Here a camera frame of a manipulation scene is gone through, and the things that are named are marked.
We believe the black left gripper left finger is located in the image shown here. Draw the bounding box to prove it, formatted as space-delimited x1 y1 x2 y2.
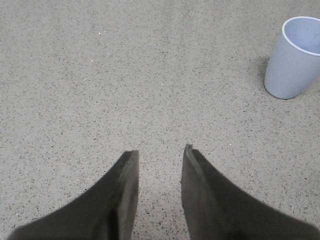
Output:
8 150 139 240

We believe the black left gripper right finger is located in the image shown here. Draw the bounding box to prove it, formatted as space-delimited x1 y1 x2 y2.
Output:
181 144 320 240

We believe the blue plastic cup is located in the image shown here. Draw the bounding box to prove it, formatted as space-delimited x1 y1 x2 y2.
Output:
264 16 320 100

